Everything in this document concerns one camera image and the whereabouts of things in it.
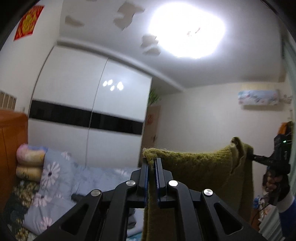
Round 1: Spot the blue sleeved right forearm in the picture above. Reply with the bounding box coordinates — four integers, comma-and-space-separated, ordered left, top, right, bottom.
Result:
276, 191, 296, 241

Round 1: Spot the yellow floral pillow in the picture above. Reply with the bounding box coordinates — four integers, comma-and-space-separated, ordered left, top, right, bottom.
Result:
16, 165, 43, 182

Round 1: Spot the olive green knitted sweater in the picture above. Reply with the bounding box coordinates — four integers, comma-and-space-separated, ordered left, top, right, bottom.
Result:
142, 137, 254, 240

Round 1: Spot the wall air conditioner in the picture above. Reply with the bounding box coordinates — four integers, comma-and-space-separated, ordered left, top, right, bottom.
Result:
238, 90, 280, 106

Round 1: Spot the grey-blue floral duvet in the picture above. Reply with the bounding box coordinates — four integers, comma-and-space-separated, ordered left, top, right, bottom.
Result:
23, 149, 135, 235

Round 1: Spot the right hand in black glove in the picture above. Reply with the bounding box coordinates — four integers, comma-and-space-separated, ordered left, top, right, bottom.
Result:
263, 171, 290, 206

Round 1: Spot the ceiling lamp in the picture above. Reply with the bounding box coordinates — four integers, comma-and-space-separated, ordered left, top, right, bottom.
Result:
147, 1, 227, 59

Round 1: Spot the wooden room door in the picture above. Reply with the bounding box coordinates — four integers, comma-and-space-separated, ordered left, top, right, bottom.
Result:
138, 105, 161, 167

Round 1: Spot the white wardrobe with black stripe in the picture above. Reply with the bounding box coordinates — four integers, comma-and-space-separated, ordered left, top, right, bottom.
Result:
28, 46, 152, 168

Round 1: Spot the red paper wall decoration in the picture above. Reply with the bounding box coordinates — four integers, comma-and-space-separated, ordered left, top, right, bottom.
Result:
14, 5, 45, 41

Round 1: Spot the teal floral bed sheet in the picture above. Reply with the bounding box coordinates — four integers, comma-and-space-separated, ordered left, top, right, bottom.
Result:
2, 180, 39, 240

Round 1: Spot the pink floral pillow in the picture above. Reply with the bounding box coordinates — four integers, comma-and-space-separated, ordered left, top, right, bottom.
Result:
16, 144, 47, 167

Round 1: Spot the orange wooden headboard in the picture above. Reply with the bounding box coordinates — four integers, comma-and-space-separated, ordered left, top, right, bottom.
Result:
0, 109, 28, 213

